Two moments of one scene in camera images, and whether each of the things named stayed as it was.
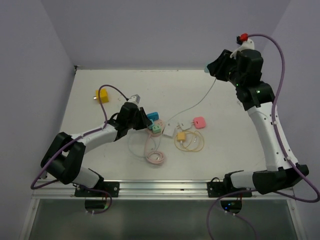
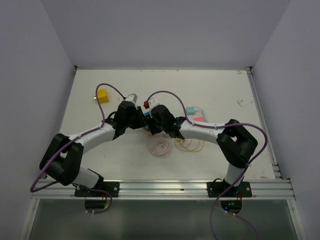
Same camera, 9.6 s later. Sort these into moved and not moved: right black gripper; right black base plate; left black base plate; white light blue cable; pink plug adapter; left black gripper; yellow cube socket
Moved: right black gripper; white light blue cable
Not moved: pink plug adapter; left black gripper; right black base plate; left black base plate; yellow cube socket
